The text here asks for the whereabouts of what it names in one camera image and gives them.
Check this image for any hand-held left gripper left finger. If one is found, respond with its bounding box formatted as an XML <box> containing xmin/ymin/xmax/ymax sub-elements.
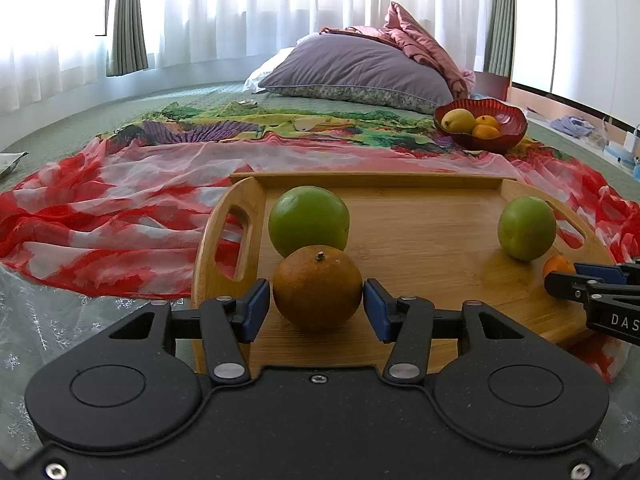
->
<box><xmin>107</xmin><ymin>279</ymin><xmax>271</xmax><ymax>386</ymax></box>

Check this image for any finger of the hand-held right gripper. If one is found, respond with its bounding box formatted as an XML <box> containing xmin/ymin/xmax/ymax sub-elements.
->
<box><xmin>544</xmin><ymin>271</ymin><xmax>608</xmax><ymax>307</ymax></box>
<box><xmin>573</xmin><ymin>259</ymin><xmax>640</xmax><ymax>287</ymax></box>

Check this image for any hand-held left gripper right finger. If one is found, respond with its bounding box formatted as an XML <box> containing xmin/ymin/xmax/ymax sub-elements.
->
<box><xmin>363</xmin><ymin>279</ymin><xmax>543</xmax><ymax>386</ymax></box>

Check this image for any small orange tangerine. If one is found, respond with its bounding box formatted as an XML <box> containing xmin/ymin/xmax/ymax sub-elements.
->
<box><xmin>543</xmin><ymin>255</ymin><xmax>577</xmax><ymax>281</ymax></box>

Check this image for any brown orange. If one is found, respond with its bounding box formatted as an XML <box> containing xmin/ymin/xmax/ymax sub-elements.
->
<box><xmin>272</xmin><ymin>246</ymin><xmax>363</xmax><ymax>332</ymax></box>

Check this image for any wooden tray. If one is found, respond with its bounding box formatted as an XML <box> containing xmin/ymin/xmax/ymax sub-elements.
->
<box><xmin>191</xmin><ymin>171</ymin><xmax>621</xmax><ymax>378</ymax></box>

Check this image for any small green round fruit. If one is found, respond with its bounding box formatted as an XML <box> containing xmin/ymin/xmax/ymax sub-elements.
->
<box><xmin>497</xmin><ymin>196</ymin><xmax>557</xmax><ymax>262</ymax></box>

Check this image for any large green round fruit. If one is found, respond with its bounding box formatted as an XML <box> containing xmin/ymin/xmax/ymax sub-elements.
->
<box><xmin>268</xmin><ymin>186</ymin><xmax>351</xmax><ymax>259</ymax></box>

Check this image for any pale blue box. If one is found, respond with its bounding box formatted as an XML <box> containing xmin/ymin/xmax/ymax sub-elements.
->
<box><xmin>603</xmin><ymin>142</ymin><xmax>636</xmax><ymax>166</ymax></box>

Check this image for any light blue cloth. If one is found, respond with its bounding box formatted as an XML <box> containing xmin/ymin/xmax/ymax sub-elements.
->
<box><xmin>548</xmin><ymin>115</ymin><xmax>596</xmax><ymax>139</ymax></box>

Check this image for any red bowl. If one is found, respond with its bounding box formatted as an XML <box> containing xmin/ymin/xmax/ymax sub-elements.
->
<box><xmin>433</xmin><ymin>99</ymin><xmax>529</xmax><ymax>153</ymax></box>

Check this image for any colourful printed cloth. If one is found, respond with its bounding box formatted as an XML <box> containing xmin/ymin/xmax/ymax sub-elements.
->
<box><xmin>97</xmin><ymin>101</ymin><xmax>546</xmax><ymax>157</ymax></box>

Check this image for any red and white scarf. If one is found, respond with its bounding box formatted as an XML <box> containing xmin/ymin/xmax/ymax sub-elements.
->
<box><xmin>0</xmin><ymin>136</ymin><xmax>640</xmax><ymax>386</ymax></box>

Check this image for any yellow lemon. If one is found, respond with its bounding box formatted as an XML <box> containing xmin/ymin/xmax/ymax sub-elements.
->
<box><xmin>441</xmin><ymin>109</ymin><xmax>477</xmax><ymax>134</ymax></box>

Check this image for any sheer snowflake lace cloth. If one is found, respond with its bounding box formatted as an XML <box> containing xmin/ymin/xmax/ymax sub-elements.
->
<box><xmin>0</xmin><ymin>260</ymin><xmax>201</xmax><ymax>458</ymax></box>

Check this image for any white pillow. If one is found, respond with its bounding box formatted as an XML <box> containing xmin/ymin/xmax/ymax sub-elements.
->
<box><xmin>243</xmin><ymin>46</ymin><xmax>296</xmax><ymax>93</ymax></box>

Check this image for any purple pillow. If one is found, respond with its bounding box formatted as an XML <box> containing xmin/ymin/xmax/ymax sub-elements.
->
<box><xmin>257</xmin><ymin>34</ymin><xmax>456</xmax><ymax>115</ymax></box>

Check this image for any green curtain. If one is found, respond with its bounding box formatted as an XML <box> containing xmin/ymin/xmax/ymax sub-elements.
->
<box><xmin>105</xmin><ymin>0</ymin><xmax>150</xmax><ymax>77</ymax></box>
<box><xmin>482</xmin><ymin>0</ymin><xmax>517</xmax><ymax>81</ymax></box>

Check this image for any pink blanket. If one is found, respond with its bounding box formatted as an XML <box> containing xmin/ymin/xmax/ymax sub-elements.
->
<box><xmin>320</xmin><ymin>1</ymin><xmax>476</xmax><ymax>101</ymax></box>

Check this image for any pale flat packet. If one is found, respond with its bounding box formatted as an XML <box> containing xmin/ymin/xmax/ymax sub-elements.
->
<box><xmin>0</xmin><ymin>151</ymin><xmax>29</xmax><ymax>179</ymax></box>

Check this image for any white sheer curtain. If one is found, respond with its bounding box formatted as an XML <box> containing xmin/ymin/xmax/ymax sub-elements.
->
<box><xmin>0</xmin><ymin>0</ymin><xmax>501</xmax><ymax>106</ymax></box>

